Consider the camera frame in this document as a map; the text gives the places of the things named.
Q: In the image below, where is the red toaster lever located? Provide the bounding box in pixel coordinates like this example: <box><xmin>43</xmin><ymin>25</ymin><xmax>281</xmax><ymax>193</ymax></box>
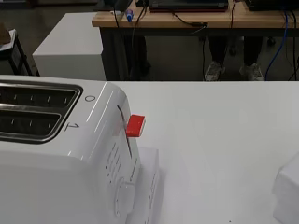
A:
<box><xmin>125</xmin><ymin>114</ymin><xmax>147</xmax><ymax>138</ymax></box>

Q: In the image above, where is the white steel toaster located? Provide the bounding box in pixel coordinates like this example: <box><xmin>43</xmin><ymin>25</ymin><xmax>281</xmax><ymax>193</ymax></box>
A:
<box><xmin>0</xmin><ymin>74</ymin><xmax>148</xmax><ymax>224</ymax></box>

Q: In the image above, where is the blue marker pen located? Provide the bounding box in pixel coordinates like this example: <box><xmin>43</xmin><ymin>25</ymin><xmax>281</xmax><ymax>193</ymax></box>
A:
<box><xmin>125</xmin><ymin>8</ymin><xmax>135</xmax><ymax>22</ymax></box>

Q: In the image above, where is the wooden desk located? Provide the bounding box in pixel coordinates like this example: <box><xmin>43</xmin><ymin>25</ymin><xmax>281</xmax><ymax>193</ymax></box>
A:
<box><xmin>92</xmin><ymin>0</ymin><xmax>299</xmax><ymax>82</ymax></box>

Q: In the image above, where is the black hanging cable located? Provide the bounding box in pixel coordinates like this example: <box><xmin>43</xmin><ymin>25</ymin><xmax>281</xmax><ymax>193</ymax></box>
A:
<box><xmin>170</xmin><ymin>12</ymin><xmax>209</xmax><ymax>81</ymax></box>

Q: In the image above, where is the plain white flat box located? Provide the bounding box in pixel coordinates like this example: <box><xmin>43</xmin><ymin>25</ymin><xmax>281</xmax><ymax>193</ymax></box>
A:
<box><xmin>272</xmin><ymin>152</ymin><xmax>299</xmax><ymax>224</ymax></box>

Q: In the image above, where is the person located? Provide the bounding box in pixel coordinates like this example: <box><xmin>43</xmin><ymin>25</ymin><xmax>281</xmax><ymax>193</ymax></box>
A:
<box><xmin>204</xmin><ymin>35</ymin><xmax>265</xmax><ymax>82</ymax></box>

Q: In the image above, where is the black metal shelf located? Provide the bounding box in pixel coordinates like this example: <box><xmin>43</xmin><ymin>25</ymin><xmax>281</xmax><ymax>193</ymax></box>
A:
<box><xmin>0</xmin><ymin>22</ymin><xmax>40</xmax><ymax>77</ymax></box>

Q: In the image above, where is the blue cable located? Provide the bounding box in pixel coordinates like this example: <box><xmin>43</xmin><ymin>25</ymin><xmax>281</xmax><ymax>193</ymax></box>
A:
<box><xmin>264</xmin><ymin>8</ymin><xmax>291</xmax><ymax>81</ymax></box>

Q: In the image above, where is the white cabinet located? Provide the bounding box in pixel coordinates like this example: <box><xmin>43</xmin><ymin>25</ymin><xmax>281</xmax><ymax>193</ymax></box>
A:
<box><xmin>32</xmin><ymin>12</ymin><xmax>107</xmax><ymax>82</ymax></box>

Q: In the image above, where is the black laptop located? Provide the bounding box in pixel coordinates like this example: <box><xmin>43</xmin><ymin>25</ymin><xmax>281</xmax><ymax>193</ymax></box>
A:
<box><xmin>149</xmin><ymin>0</ymin><xmax>230</xmax><ymax>13</ymax></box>

